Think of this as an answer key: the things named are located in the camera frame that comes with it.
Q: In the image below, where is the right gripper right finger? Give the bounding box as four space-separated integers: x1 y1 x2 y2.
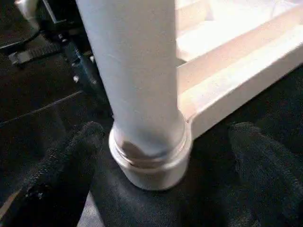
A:
228 122 303 227

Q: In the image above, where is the white plastic table top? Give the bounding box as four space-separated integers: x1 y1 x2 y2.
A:
108 0 303 191

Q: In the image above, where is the black work mat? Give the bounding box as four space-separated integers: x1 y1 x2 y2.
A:
0 0 303 227

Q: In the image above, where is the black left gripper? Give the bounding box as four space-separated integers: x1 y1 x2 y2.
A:
40 0 113 104

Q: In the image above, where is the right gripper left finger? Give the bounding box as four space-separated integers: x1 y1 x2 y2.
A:
0 121 106 227

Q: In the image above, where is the white plastic table leg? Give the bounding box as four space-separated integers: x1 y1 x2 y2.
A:
76 0 188 167

